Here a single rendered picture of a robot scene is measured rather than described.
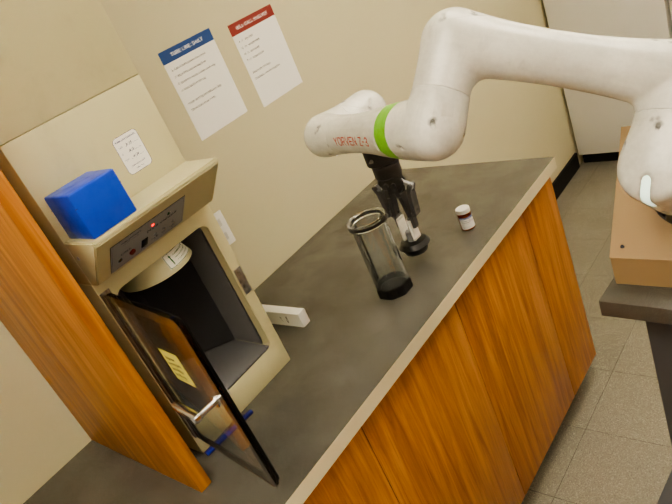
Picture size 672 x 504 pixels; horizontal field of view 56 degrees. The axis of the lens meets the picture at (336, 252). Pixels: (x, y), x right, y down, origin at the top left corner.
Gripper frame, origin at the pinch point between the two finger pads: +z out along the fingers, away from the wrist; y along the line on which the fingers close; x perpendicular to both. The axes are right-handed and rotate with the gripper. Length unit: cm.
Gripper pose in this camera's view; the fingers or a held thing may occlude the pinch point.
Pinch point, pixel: (408, 227)
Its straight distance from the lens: 177.0
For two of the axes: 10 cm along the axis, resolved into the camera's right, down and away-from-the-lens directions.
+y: -7.3, -0.2, 6.8
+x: -5.8, 5.5, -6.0
